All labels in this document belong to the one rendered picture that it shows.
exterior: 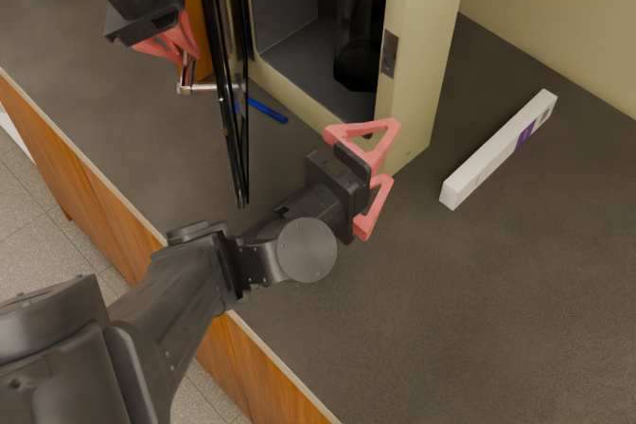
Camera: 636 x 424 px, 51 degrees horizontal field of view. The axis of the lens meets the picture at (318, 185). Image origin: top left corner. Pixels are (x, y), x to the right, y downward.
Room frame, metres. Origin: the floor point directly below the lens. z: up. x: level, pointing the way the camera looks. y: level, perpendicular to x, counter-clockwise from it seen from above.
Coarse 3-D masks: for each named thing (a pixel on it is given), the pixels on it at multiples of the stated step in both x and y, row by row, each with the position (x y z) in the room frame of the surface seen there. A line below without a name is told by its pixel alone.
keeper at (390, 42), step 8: (384, 32) 0.62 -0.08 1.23; (384, 40) 0.62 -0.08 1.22; (392, 40) 0.61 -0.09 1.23; (384, 48) 0.62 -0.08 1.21; (392, 48) 0.61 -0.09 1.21; (384, 56) 0.62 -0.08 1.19; (392, 56) 0.61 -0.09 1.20; (384, 64) 0.61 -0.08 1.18; (392, 64) 0.61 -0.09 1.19; (384, 72) 0.61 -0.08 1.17; (392, 72) 0.60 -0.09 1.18
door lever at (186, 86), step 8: (184, 56) 0.60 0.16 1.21; (192, 56) 0.60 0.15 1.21; (184, 64) 0.59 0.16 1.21; (192, 64) 0.59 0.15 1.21; (184, 72) 0.57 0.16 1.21; (192, 72) 0.57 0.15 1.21; (184, 80) 0.56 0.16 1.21; (192, 80) 0.56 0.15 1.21; (184, 88) 0.55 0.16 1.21; (192, 88) 0.55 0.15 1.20; (200, 88) 0.55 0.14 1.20; (208, 88) 0.55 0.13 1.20; (216, 88) 0.55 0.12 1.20
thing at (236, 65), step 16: (208, 0) 0.51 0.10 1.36; (224, 0) 0.64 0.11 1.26; (208, 16) 0.51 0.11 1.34; (224, 16) 0.61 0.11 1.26; (208, 32) 0.51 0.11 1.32; (224, 32) 0.59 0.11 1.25; (240, 32) 0.78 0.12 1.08; (240, 48) 0.75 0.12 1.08; (224, 64) 0.55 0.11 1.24; (240, 64) 0.72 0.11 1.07; (224, 96) 0.51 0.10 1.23; (224, 112) 0.51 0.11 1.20; (240, 112) 0.64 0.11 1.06; (224, 128) 0.51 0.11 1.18; (240, 128) 0.61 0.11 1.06; (240, 144) 0.59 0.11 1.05; (240, 192) 0.51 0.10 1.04; (240, 208) 0.51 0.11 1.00
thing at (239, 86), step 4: (236, 76) 0.56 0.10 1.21; (240, 76) 0.56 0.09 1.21; (236, 80) 0.56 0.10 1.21; (240, 80) 0.56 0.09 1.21; (244, 80) 0.56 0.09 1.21; (232, 84) 0.56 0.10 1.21; (236, 84) 0.56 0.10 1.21; (240, 84) 0.55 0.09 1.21; (244, 84) 0.55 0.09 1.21; (228, 88) 0.55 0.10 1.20; (236, 88) 0.55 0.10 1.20; (240, 88) 0.55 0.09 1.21; (244, 88) 0.55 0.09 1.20; (240, 92) 0.55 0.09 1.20; (244, 92) 0.55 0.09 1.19; (240, 96) 0.55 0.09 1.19; (240, 100) 0.55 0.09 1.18; (244, 100) 0.56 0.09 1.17; (240, 104) 0.55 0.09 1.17; (244, 104) 0.56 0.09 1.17; (240, 108) 0.56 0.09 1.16; (244, 108) 0.55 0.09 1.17; (244, 112) 0.55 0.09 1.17; (244, 116) 0.55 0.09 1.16
